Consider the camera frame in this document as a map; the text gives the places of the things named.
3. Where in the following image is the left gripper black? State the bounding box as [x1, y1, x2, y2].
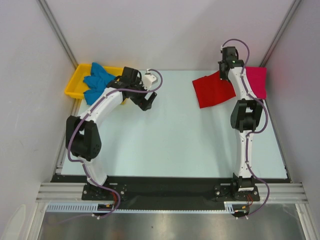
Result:
[129, 77, 157, 111]

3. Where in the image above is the red t shirt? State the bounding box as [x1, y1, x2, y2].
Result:
[192, 71, 236, 109]

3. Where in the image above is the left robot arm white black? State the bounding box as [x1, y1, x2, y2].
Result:
[65, 67, 163, 200]

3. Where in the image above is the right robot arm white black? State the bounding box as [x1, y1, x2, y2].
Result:
[215, 46, 263, 201]

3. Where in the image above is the folded magenta t shirt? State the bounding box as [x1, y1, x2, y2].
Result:
[245, 66, 267, 100]

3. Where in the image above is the blue t shirt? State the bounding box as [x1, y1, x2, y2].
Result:
[83, 62, 116, 106]

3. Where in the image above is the yellow plastic tray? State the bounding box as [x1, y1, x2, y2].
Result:
[64, 63, 123, 100]

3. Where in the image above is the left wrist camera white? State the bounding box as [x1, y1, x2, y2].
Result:
[142, 69, 158, 91]

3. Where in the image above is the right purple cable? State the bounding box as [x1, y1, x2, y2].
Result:
[221, 38, 271, 221]

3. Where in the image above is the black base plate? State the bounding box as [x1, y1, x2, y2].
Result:
[51, 174, 261, 211]

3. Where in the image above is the grey slotted cable duct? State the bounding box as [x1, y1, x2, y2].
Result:
[46, 201, 246, 215]

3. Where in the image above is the aluminium frame rail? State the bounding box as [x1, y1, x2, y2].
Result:
[38, 178, 308, 204]

